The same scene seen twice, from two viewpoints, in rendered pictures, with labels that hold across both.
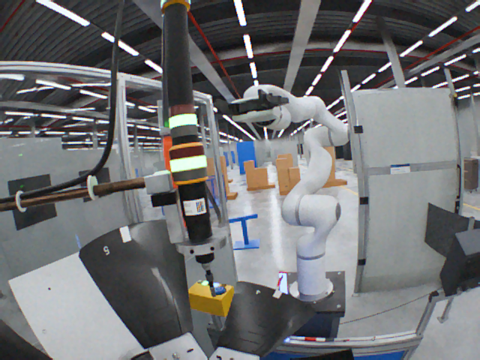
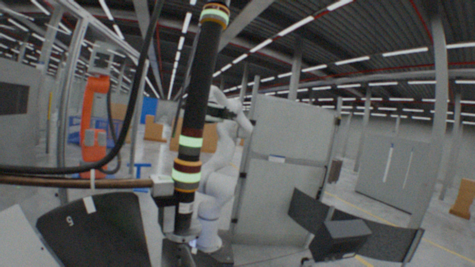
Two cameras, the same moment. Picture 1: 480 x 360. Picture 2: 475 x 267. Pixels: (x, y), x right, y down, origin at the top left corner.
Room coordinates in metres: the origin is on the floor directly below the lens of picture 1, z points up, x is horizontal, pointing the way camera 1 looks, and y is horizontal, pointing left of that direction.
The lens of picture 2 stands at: (0.01, 0.14, 1.64)
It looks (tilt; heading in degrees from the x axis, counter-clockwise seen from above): 4 degrees down; 329
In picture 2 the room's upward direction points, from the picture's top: 10 degrees clockwise
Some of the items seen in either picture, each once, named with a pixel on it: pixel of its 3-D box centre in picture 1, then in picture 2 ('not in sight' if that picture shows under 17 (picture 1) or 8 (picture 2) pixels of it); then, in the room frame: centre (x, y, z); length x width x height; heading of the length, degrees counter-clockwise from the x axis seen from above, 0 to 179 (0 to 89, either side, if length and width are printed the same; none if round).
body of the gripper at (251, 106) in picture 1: (258, 109); (209, 111); (0.54, -0.07, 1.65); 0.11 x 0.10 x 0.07; 155
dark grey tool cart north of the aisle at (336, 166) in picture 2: (469, 175); (331, 170); (3.38, -6.25, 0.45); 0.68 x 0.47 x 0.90; 175
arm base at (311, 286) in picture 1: (311, 271); (206, 229); (0.79, -0.24, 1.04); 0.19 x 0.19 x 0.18
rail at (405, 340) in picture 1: (312, 346); not in sight; (0.55, -0.19, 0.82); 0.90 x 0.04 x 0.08; 65
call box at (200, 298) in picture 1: (211, 298); not in sight; (0.72, 0.17, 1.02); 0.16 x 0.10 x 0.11; 65
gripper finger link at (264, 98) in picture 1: (271, 98); (228, 113); (0.44, -0.08, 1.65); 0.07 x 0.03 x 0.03; 155
